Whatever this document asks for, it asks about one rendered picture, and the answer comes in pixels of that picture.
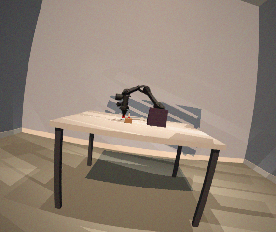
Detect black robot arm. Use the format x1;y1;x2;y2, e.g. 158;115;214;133
115;85;165;109

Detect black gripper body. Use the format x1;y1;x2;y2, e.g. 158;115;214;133
119;101;129;110

